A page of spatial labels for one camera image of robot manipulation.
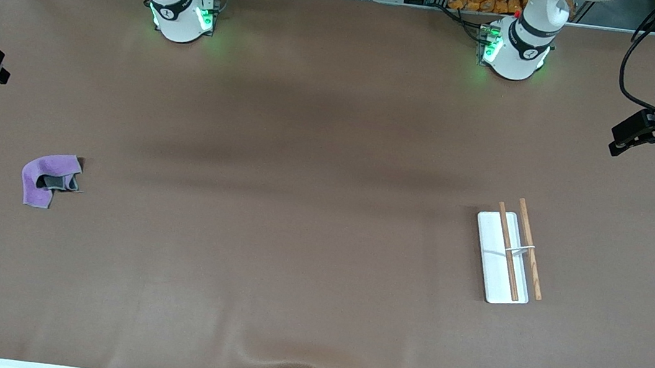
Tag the purple grey microfibre towel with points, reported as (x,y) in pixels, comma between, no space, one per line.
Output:
(48,165)

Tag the wooden rack bar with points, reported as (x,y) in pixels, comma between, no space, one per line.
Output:
(509,251)
(530,249)

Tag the white towel rack base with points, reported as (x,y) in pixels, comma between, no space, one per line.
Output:
(494,273)

